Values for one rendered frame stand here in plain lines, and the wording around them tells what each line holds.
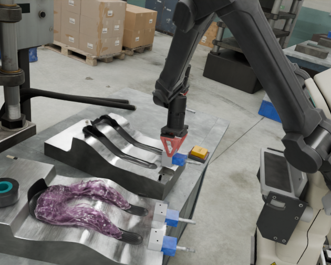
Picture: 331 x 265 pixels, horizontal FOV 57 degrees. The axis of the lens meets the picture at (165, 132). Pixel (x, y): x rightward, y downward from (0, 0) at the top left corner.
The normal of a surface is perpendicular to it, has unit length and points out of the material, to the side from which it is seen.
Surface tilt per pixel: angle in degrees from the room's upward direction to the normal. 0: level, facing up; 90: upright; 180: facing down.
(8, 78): 90
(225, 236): 0
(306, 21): 90
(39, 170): 0
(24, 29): 90
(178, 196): 0
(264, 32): 63
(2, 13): 90
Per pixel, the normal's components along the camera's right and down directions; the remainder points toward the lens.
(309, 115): 0.47, 0.05
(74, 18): -0.51, 0.31
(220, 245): 0.18, -0.86
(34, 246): -0.09, 0.47
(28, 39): 0.91, 0.33
